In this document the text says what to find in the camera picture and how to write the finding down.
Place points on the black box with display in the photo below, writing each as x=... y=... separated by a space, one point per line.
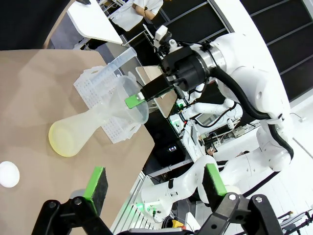
x=166 y=156

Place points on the small wooden table top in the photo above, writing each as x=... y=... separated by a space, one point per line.
x=168 y=102

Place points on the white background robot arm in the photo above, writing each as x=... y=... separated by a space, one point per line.
x=210 y=107

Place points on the white perforated plastic basket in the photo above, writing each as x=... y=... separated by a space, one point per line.
x=115 y=132

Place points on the white round cap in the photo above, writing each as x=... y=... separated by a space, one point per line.
x=8 y=173

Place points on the person in white coat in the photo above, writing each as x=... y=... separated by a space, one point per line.
x=127 y=17

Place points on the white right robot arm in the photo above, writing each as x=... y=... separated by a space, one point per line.
x=244 y=49

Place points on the person bare forearm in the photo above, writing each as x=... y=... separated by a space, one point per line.
x=144 y=12

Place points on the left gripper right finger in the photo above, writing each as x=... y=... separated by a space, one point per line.
x=215 y=181

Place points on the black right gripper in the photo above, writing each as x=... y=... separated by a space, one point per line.
x=185 y=68

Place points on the yellow red emergency stop button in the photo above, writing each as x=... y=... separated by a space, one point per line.
x=177 y=223

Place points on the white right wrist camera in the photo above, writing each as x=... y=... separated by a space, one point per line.
x=161 y=34

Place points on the white background table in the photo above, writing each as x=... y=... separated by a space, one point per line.
x=93 y=22

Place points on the clear plastic beaker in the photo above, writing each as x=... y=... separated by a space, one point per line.
x=137 y=117

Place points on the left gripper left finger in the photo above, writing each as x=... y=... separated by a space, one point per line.
x=97 y=186

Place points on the conical flask with yellowish liquid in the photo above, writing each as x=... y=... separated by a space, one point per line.
x=71 y=132

